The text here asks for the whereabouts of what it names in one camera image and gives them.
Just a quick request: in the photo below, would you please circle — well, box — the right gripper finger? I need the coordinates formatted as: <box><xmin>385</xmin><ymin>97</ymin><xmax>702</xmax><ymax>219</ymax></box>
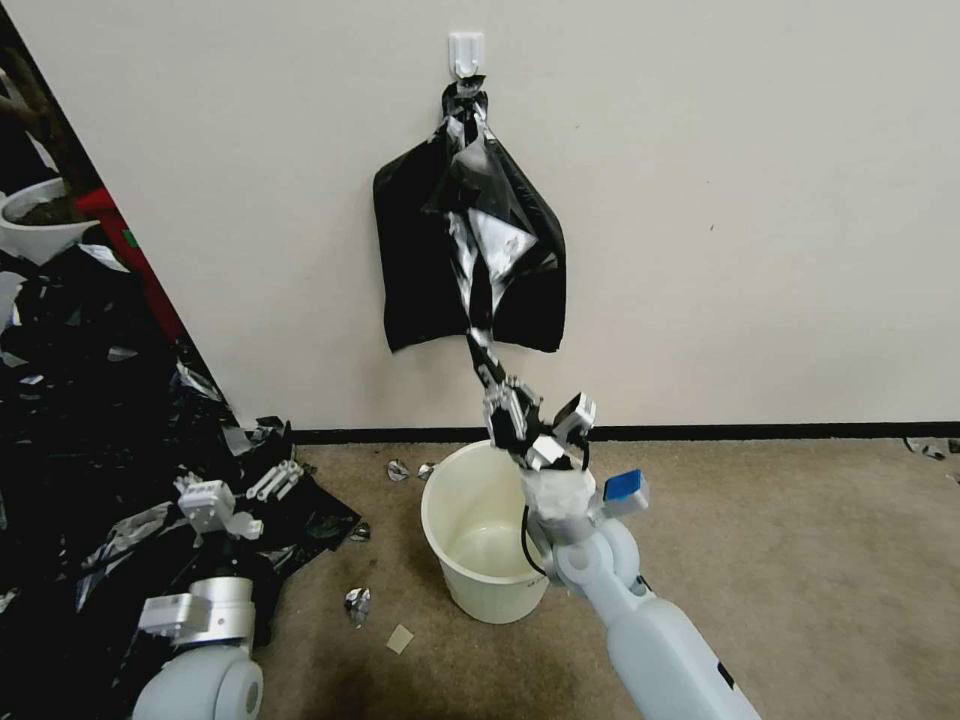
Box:
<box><xmin>469</xmin><ymin>335</ymin><xmax>520</xmax><ymax>433</ymax></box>
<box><xmin>512</xmin><ymin>377</ymin><xmax>543</xmax><ymax>426</ymax></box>

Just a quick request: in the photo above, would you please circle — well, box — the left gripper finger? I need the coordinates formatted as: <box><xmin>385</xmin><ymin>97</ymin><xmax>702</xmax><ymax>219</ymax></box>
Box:
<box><xmin>243</xmin><ymin>458</ymin><xmax>307</xmax><ymax>504</ymax></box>

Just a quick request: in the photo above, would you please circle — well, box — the black plastic trash bag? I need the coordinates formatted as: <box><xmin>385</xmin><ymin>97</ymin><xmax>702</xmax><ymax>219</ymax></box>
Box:
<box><xmin>372</xmin><ymin>74</ymin><xmax>568</xmax><ymax>391</ymax></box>

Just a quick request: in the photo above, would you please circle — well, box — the cream plastic trash bin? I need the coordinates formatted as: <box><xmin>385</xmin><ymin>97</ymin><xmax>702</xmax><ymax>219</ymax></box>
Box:
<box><xmin>420</xmin><ymin>440</ymin><xmax>598</xmax><ymax>625</ymax></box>

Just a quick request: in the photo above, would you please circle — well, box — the black baseboard strip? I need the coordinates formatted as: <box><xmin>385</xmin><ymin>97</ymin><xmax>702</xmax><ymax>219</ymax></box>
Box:
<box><xmin>290</xmin><ymin>422</ymin><xmax>960</xmax><ymax>445</ymax></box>

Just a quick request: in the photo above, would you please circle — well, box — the pile of black plastic bags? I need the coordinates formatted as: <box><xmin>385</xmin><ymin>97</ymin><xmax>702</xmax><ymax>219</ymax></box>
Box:
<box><xmin>0</xmin><ymin>243</ymin><xmax>363</xmax><ymax>720</ymax></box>

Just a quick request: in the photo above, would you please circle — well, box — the white plant pot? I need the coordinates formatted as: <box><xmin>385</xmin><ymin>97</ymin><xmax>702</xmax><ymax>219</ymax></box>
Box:
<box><xmin>0</xmin><ymin>177</ymin><xmax>104</xmax><ymax>265</ymax></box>

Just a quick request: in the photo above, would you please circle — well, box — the brown plant trunk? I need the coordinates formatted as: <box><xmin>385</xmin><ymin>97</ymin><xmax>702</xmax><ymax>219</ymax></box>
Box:
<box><xmin>0</xmin><ymin>43</ymin><xmax>85</xmax><ymax>223</ymax></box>

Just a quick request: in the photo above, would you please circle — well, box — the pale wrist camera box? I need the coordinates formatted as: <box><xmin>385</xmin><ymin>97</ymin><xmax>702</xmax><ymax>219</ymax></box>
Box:
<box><xmin>556</xmin><ymin>392</ymin><xmax>599</xmax><ymax>438</ymax></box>
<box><xmin>176</xmin><ymin>473</ymin><xmax>231</xmax><ymax>549</ymax></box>

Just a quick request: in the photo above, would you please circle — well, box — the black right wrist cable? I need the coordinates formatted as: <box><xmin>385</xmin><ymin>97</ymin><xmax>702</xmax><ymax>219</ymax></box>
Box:
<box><xmin>519</xmin><ymin>500</ymin><xmax>553</xmax><ymax>580</ymax></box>

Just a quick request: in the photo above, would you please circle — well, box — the white adhesive wall hook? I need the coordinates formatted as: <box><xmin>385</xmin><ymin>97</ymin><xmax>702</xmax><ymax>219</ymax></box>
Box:
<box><xmin>449</xmin><ymin>32</ymin><xmax>484</xmax><ymax>79</ymax></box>

